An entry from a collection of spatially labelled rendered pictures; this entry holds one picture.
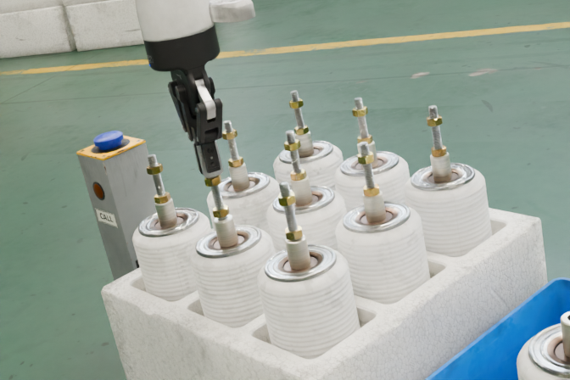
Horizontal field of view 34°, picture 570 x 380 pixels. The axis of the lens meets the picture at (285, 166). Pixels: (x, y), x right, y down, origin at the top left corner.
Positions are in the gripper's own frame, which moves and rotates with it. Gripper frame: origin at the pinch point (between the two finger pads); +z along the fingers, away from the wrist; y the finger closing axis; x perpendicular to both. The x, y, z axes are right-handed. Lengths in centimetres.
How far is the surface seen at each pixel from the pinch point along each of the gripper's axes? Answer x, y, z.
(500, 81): 96, -92, 35
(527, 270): 32.7, 8.5, 22.4
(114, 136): -5.4, -27.4, 2.6
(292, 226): 4.2, 11.3, 5.8
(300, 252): 4.3, 12.0, 8.5
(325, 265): 6.0, 13.7, 10.0
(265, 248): 3.2, 3.5, 10.9
